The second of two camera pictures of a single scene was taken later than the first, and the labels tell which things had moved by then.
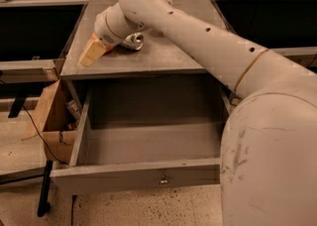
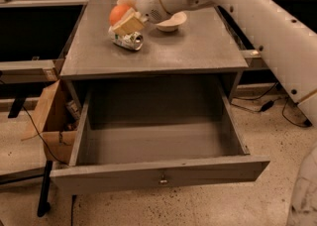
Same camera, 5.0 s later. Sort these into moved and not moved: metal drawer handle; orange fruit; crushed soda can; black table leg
Moved: orange fruit
Not moved: black table leg; crushed soda can; metal drawer handle
